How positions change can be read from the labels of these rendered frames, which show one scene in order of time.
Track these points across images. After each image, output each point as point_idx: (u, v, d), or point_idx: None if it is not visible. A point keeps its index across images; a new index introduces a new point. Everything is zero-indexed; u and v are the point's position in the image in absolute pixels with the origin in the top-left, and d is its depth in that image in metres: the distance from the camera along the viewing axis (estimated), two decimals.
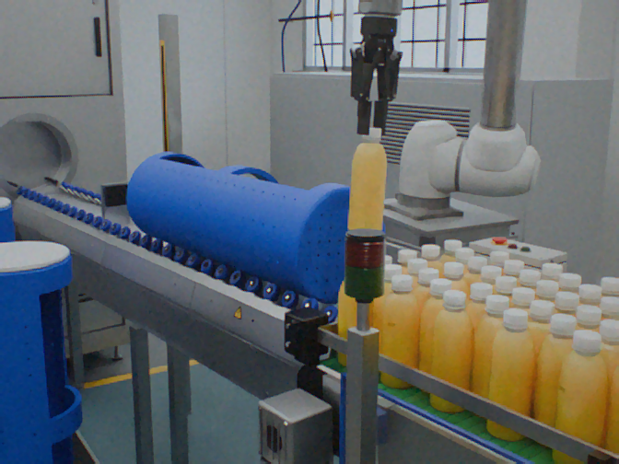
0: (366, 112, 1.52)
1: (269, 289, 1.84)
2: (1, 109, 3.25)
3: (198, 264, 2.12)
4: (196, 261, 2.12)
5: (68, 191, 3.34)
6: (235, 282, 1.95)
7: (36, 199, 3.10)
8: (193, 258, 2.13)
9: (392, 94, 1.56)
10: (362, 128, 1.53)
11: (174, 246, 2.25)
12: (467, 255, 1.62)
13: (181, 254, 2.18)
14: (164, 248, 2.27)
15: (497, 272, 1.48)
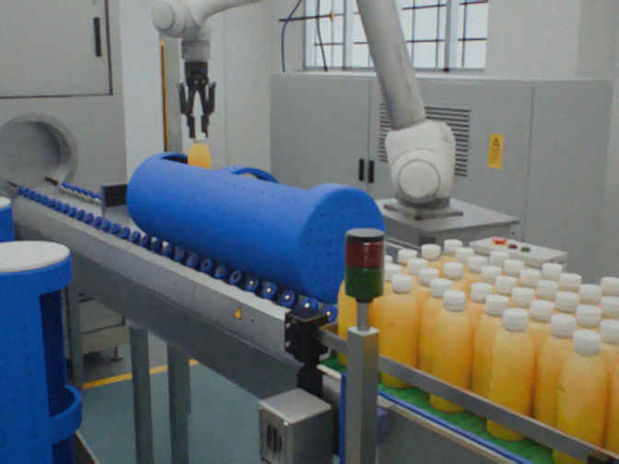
0: (192, 123, 2.31)
1: (269, 289, 1.84)
2: (1, 109, 3.25)
3: (198, 264, 2.12)
4: (196, 261, 2.12)
5: (68, 191, 3.34)
6: (235, 282, 1.95)
7: (36, 199, 3.10)
8: (193, 258, 2.13)
9: (213, 110, 2.35)
10: (191, 133, 2.32)
11: (174, 246, 2.25)
12: (467, 255, 1.62)
13: (181, 254, 2.18)
14: (164, 248, 2.27)
15: (497, 272, 1.48)
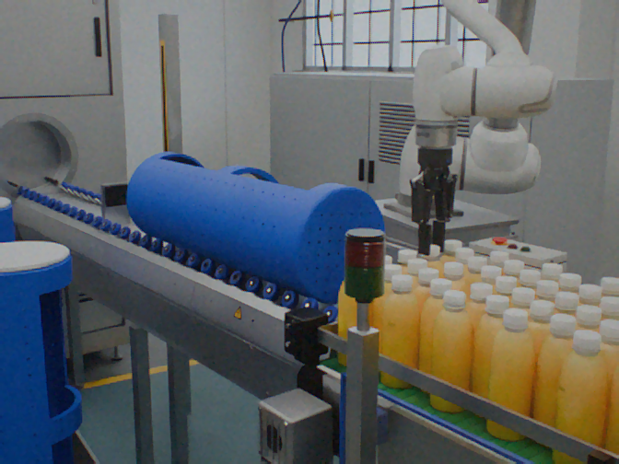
0: (426, 235, 1.63)
1: (269, 289, 1.84)
2: (1, 109, 3.25)
3: (198, 264, 2.12)
4: (196, 261, 2.12)
5: (68, 191, 3.34)
6: (235, 282, 1.95)
7: (36, 199, 3.10)
8: (193, 258, 2.13)
9: (449, 213, 1.68)
10: (423, 249, 1.64)
11: (174, 246, 2.25)
12: (467, 255, 1.62)
13: (181, 254, 2.18)
14: (164, 248, 2.27)
15: (497, 272, 1.48)
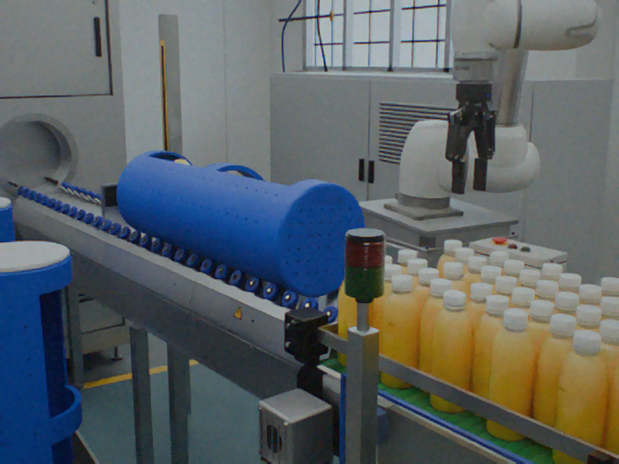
0: (460, 173, 1.57)
1: (268, 290, 1.84)
2: (1, 109, 3.25)
3: (192, 259, 2.16)
4: (189, 259, 2.15)
5: (68, 191, 3.34)
6: (235, 272, 1.97)
7: (36, 199, 3.10)
8: (190, 261, 2.13)
9: (491, 151, 1.63)
10: (457, 188, 1.58)
11: (164, 255, 2.26)
12: (467, 255, 1.62)
13: (177, 253, 2.20)
14: (171, 250, 2.23)
15: (497, 272, 1.48)
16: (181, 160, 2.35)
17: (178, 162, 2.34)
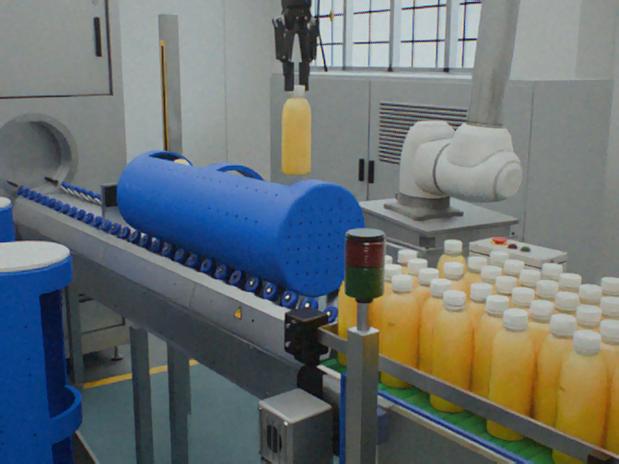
0: (290, 72, 1.81)
1: (268, 290, 1.84)
2: (1, 109, 3.25)
3: (192, 259, 2.16)
4: (189, 259, 2.15)
5: (68, 191, 3.34)
6: (235, 272, 1.97)
7: (36, 199, 3.10)
8: (190, 261, 2.13)
9: (314, 56, 1.85)
10: (287, 86, 1.82)
11: (164, 255, 2.26)
12: (297, 88, 1.82)
13: (177, 253, 2.20)
14: (171, 250, 2.23)
15: (497, 272, 1.48)
16: (181, 160, 2.35)
17: (178, 162, 2.34)
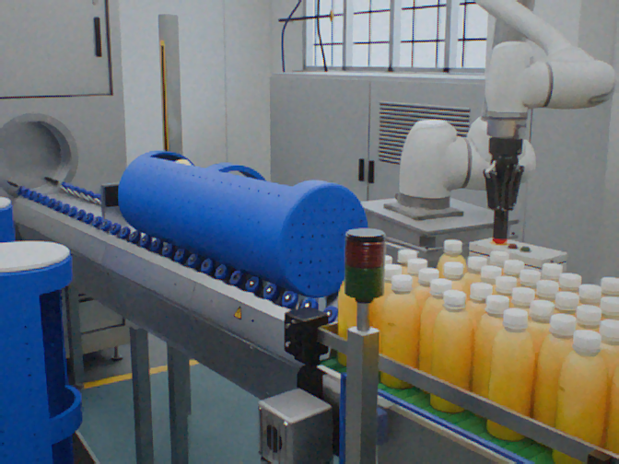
0: None
1: (268, 290, 1.84)
2: (1, 109, 3.25)
3: None
4: (191, 255, 2.15)
5: (68, 191, 3.34)
6: (238, 271, 1.97)
7: (36, 199, 3.10)
8: (190, 260, 2.14)
9: (491, 205, 1.72)
10: (501, 232, 1.76)
11: (164, 253, 2.26)
12: None
13: (178, 252, 2.20)
14: (169, 253, 2.23)
15: (497, 272, 1.48)
16: (182, 160, 2.34)
17: (180, 162, 2.33)
